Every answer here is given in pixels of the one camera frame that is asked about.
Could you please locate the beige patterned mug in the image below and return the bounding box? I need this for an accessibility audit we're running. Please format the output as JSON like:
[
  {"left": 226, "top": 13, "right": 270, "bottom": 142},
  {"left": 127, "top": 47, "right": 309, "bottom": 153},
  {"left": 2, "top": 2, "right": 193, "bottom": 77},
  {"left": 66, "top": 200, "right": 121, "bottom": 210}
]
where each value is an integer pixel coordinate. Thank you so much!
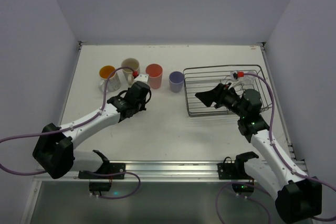
[{"left": 121, "top": 58, "right": 140, "bottom": 85}]

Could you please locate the white floral mug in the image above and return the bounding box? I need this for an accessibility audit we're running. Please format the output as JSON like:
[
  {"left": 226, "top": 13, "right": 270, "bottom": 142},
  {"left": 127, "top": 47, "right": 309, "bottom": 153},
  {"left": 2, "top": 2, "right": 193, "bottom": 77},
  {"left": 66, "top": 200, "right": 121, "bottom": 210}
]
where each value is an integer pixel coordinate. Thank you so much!
[{"left": 99, "top": 66, "right": 121, "bottom": 92}]

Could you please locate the pink plastic cup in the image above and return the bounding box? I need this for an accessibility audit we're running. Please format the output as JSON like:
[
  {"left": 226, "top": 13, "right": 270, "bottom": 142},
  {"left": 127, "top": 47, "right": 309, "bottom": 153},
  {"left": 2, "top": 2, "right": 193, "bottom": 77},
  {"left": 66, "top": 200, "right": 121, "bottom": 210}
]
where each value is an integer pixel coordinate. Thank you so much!
[{"left": 145, "top": 63, "right": 163, "bottom": 89}]

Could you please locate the lavender plastic cup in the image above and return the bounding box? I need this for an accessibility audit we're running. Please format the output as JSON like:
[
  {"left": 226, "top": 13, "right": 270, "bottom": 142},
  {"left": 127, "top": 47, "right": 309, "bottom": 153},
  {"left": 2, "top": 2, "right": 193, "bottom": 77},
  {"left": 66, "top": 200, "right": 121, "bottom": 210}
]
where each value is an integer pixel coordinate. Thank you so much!
[{"left": 169, "top": 71, "right": 184, "bottom": 93}]

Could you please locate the clear glass cup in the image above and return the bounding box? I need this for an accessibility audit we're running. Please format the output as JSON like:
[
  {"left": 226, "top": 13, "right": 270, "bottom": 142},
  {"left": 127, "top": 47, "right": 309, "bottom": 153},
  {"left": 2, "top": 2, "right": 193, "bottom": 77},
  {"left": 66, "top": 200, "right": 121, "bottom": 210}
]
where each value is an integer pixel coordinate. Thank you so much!
[{"left": 243, "top": 71, "right": 256, "bottom": 85}]

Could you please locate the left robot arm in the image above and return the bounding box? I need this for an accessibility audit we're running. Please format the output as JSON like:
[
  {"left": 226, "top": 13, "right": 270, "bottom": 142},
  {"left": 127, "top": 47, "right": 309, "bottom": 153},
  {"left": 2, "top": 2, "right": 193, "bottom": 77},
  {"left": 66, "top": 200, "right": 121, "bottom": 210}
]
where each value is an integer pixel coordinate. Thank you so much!
[{"left": 33, "top": 81, "right": 151, "bottom": 179}]

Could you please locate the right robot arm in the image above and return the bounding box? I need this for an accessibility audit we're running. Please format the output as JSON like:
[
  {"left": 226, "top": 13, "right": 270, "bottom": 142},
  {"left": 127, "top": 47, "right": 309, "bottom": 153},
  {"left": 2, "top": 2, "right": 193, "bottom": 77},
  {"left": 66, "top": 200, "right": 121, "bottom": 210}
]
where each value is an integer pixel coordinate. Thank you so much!
[{"left": 195, "top": 83, "right": 322, "bottom": 223}]

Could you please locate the right controller box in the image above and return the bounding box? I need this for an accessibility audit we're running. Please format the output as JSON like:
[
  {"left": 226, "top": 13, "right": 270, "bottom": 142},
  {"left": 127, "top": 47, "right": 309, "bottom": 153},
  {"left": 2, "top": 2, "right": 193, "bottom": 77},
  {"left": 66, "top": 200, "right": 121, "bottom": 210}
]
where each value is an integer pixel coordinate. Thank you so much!
[{"left": 232, "top": 182, "right": 254, "bottom": 197}]

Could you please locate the controller box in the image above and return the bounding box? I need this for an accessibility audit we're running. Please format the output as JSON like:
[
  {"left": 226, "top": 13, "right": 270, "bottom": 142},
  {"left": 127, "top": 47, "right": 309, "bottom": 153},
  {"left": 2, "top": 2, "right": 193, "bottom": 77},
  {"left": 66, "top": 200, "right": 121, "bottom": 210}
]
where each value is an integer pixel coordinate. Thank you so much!
[
  {"left": 232, "top": 182, "right": 254, "bottom": 197},
  {"left": 89, "top": 182, "right": 112, "bottom": 195}
]

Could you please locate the left controller box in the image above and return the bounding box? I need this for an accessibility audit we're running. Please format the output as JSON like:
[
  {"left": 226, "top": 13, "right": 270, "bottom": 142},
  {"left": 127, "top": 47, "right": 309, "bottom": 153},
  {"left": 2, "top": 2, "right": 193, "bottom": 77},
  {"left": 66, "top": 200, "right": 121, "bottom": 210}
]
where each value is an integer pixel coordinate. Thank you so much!
[{"left": 89, "top": 182, "right": 112, "bottom": 195}]

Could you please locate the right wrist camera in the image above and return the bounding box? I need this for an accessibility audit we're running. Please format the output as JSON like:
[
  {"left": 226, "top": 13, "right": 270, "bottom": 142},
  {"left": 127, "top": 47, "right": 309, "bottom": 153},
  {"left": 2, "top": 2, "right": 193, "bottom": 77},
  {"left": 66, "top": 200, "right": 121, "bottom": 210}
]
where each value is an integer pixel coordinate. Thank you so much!
[{"left": 229, "top": 70, "right": 248, "bottom": 89}]

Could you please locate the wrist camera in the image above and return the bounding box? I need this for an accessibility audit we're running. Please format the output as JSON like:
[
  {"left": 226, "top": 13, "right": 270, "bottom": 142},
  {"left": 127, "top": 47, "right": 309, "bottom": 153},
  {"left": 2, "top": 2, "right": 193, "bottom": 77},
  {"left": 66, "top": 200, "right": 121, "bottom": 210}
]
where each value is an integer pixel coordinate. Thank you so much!
[
  {"left": 133, "top": 74, "right": 149, "bottom": 84},
  {"left": 229, "top": 70, "right": 248, "bottom": 89}
]

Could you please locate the wire dish rack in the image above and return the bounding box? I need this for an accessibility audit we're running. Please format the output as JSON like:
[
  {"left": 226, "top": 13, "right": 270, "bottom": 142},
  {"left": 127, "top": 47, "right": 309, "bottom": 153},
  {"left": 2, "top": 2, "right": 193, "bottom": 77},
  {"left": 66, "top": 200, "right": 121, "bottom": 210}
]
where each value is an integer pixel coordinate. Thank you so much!
[{"left": 183, "top": 65, "right": 272, "bottom": 117}]

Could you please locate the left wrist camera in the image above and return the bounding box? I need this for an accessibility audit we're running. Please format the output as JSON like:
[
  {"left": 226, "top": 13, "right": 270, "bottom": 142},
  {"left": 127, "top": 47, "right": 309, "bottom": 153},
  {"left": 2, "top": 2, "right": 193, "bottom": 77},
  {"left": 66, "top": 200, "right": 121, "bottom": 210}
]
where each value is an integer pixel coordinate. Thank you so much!
[{"left": 133, "top": 74, "right": 149, "bottom": 84}]

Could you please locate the aluminium mounting rail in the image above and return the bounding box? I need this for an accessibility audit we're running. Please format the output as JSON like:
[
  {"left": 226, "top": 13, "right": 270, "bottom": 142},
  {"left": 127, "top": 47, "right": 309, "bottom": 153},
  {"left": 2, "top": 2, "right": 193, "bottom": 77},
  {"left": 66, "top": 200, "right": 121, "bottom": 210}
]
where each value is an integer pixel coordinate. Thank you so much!
[{"left": 33, "top": 159, "right": 308, "bottom": 182}]

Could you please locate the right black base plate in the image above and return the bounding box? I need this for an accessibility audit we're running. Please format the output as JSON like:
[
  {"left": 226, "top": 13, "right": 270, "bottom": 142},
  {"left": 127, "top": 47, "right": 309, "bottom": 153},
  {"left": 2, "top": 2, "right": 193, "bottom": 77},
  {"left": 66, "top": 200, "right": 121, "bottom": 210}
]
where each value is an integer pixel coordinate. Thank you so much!
[{"left": 217, "top": 157, "right": 250, "bottom": 180}]

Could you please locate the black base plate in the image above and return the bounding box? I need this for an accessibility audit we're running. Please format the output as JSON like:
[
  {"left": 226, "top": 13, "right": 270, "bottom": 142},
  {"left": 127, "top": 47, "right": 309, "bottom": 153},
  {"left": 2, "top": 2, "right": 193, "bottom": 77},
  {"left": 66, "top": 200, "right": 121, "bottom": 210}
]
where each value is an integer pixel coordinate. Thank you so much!
[
  {"left": 217, "top": 157, "right": 250, "bottom": 180},
  {"left": 78, "top": 163, "right": 126, "bottom": 179}
]

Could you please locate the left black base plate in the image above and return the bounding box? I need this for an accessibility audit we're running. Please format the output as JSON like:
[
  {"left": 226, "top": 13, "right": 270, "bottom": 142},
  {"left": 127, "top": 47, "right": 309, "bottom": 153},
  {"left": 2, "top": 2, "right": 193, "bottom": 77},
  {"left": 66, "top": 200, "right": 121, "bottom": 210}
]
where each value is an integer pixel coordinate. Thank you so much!
[{"left": 78, "top": 163, "right": 126, "bottom": 179}]

